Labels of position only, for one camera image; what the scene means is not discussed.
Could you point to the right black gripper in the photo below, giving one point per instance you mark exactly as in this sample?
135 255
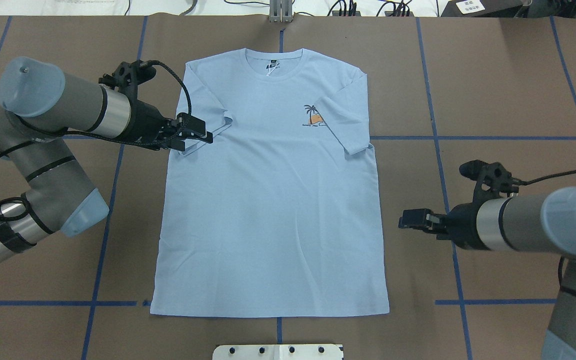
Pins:
463 226

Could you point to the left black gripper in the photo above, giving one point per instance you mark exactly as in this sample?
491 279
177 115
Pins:
147 123

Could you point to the light blue t-shirt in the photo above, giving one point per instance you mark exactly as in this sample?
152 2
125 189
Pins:
280 215

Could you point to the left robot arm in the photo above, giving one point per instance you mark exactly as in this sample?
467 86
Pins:
39 105

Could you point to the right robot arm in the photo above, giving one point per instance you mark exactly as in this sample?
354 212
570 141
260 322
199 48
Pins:
533 223

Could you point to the black power adapter with label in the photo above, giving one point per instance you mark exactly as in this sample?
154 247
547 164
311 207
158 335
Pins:
481 8

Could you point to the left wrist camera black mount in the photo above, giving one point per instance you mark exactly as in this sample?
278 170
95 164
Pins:
127 77

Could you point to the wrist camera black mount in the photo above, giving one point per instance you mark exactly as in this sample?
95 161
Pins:
127 77
492 180

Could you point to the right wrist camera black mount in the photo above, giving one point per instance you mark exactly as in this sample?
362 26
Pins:
492 180

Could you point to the aluminium frame post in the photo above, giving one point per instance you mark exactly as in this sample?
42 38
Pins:
281 11

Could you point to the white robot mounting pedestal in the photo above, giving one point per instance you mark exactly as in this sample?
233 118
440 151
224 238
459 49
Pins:
325 351

